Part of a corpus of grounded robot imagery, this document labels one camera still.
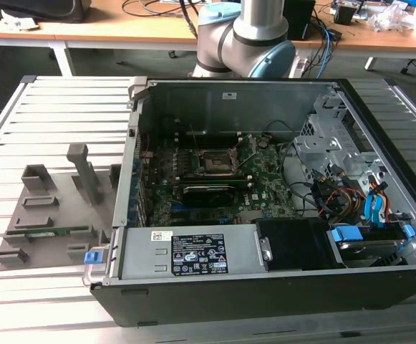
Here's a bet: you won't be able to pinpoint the green motherboard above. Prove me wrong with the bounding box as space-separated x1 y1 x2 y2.
139 134 301 227

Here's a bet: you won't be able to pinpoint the wooden desk white frame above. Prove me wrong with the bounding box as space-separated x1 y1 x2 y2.
0 0 201 77
300 0 416 72

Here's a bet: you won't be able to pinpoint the black open PC case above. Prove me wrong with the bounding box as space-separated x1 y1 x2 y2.
89 77 416 328

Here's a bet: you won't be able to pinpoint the metal drive cage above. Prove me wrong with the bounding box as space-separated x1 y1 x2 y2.
293 82 387 180

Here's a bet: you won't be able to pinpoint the grey handle with blue clip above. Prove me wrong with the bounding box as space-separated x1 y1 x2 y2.
82 245 115 287

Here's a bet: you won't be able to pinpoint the white power adapter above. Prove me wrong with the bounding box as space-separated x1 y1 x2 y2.
292 56 309 79

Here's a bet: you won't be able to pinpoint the grey power supply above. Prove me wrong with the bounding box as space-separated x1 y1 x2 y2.
120 224 268 280

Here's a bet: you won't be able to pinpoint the white paper sheet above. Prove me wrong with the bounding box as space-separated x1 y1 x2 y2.
0 9 39 32

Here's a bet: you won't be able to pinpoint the metal socket cover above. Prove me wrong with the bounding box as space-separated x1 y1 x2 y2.
233 134 258 168

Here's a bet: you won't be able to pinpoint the red yellow wire bundle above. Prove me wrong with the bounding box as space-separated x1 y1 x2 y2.
321 188 368 218

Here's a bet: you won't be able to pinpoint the black graphics card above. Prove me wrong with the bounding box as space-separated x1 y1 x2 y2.
181 182 236 208

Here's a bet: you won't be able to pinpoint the green RAM stick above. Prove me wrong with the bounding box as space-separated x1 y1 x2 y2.
6 225 89 237

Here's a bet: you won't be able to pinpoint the hard disk in blue carrier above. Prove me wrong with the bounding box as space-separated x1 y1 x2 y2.
327 224 416 269

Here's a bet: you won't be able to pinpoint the orange red power wire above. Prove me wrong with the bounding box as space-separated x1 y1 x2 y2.
368 181 392 223

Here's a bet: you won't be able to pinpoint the blue data wire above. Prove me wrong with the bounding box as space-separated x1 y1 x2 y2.
364 189 387 229

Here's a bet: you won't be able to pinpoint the small black box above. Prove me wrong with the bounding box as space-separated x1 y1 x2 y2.
334 4 356 26

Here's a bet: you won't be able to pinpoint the grey parts rack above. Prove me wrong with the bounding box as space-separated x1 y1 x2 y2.
0 143 122 272

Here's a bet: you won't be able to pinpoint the black bag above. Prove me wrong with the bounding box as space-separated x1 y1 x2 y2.
0 0 90 23

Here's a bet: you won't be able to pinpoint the installed RAM stick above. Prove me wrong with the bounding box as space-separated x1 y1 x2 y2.
178 171 254 191

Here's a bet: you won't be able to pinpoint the clear plastic bags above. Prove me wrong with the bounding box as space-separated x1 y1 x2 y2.
367 2 416 34

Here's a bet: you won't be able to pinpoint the blue cable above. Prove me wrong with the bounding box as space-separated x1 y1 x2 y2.
314 19 334 79

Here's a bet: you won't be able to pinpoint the black plastic fan shroud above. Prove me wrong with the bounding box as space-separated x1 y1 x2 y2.
256 217 344 272

